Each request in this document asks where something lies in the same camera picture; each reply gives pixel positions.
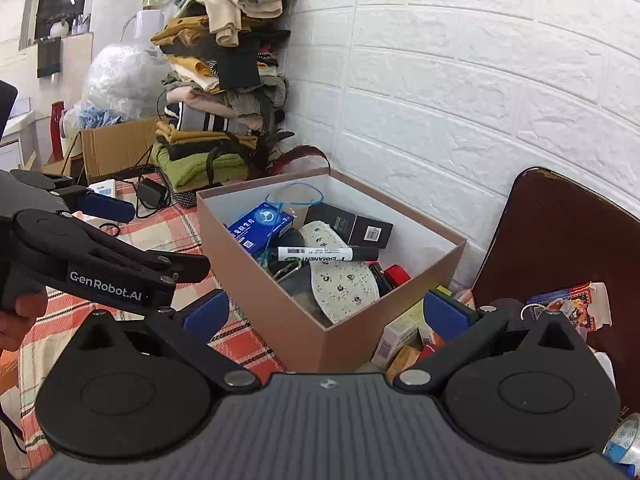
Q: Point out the white yellow-green carton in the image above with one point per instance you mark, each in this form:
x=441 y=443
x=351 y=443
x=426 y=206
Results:
x=395 y=335

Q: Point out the black marker with white label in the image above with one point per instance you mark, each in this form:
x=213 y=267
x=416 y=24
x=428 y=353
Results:
x=325 y=254

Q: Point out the white floral shoe insole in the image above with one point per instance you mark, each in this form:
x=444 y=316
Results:
x=340 y=285

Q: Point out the gold orange box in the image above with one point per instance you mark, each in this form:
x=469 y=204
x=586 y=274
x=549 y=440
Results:
x=402 y=360

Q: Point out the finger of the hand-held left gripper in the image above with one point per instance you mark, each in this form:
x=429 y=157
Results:
x=107 y=207
x=170 y=262

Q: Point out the plaid blanket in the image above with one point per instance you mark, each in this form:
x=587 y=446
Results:
x=165 y=230

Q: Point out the brown cardboard carton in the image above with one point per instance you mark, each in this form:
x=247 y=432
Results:
x=115 y=145

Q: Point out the colourful printed packet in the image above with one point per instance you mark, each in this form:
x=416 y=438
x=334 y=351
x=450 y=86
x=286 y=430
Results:
x=570 y=305

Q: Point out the bulky clear plastic bag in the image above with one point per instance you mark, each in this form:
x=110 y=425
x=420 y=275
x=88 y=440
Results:
x=125 y=75

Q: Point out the light blue cloth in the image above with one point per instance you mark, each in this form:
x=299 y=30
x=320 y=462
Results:
x=97 y=117

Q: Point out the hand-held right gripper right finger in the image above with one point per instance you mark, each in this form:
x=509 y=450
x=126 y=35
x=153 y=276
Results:
x=445 y=315

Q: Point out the person's left hand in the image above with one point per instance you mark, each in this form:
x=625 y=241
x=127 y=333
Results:
x=20 y=320

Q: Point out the pink-brown cardboard box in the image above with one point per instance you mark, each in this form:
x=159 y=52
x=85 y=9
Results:
x=250 y=305

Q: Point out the blue medicine box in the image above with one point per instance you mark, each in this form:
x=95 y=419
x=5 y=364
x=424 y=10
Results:
x=260 y=225

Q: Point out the pile of folded clothes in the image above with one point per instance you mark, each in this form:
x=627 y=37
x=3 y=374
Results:
x=200 y=170

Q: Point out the dark grey pouch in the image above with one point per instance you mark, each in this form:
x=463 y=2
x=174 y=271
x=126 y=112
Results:
x=300 y=295

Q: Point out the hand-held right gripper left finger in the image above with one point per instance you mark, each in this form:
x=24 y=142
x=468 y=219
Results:
x=210 y=312

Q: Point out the clear tape roll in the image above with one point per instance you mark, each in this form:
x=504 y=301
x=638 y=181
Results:
x=625 y=440

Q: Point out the black box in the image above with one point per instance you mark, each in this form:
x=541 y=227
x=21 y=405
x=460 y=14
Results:
x=360 y=225

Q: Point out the white vase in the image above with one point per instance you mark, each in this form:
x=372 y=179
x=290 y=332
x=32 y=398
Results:
x=149 y=22

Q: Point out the black power adapter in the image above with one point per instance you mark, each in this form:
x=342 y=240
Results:
x=152 y=195

